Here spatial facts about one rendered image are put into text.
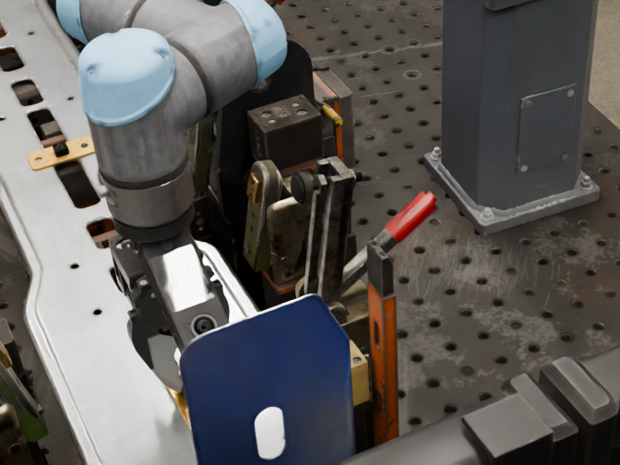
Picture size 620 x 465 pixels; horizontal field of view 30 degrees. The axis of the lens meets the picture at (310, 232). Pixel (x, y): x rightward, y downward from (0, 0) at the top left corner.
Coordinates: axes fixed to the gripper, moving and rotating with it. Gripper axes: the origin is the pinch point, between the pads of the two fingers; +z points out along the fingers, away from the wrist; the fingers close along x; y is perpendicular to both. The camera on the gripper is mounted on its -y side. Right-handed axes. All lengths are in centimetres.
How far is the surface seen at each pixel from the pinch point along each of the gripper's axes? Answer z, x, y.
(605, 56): 101, -179, 161
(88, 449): 2.6, 11.1, -1.0
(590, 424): -52, 1, -58
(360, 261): -7.5, -18.3, -0.4
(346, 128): -0.8, -31.7, 29.7
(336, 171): -19.1, -16.4, -0.6
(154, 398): 2.2, 3.4, 1.9
